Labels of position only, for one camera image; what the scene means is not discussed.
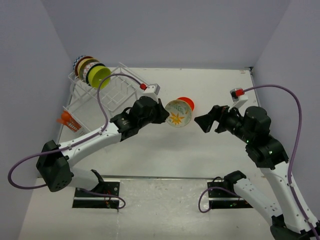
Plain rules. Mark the blue zigzag patterned bowl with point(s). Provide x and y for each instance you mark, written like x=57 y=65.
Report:
x=75 y=62

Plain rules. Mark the cream floral patterned bowl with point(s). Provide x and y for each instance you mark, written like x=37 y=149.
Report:
x=180 y=113

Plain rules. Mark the blue triangle patterned bowl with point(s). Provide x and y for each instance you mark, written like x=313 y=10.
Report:
x=87 y=68

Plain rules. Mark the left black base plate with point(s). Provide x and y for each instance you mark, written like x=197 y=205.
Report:
x=106 y=197

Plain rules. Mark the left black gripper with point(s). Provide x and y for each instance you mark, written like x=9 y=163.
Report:
x=163 y=113

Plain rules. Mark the white wire dish rack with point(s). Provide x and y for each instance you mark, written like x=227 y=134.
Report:
x=120 y=93

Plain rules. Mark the orange plastic utensil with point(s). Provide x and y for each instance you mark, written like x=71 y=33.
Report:
x=64 y=118

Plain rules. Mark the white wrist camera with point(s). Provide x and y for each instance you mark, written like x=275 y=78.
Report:
x=239 y=98
x=152 y=92

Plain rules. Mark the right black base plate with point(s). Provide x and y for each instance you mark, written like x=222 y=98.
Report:
x=219 y=199

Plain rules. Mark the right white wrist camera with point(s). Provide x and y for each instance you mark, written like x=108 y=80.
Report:
x=239 y=98

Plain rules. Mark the orange plastic bowl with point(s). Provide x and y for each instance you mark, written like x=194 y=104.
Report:
x=188 y=101

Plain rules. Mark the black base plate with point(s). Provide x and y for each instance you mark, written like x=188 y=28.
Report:
x=106 y=197
x=219 y=199

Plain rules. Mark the lime green bowl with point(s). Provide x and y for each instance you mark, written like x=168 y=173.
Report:
x=96 y=74

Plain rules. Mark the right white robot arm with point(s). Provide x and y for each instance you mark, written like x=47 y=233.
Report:
x=288 y=216

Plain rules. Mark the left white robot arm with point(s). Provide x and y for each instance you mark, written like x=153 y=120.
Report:
x=57 y=163

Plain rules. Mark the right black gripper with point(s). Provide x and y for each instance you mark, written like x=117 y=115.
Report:
x=205 y=121

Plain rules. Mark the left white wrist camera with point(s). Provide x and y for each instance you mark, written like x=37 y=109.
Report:
x=152 y=92

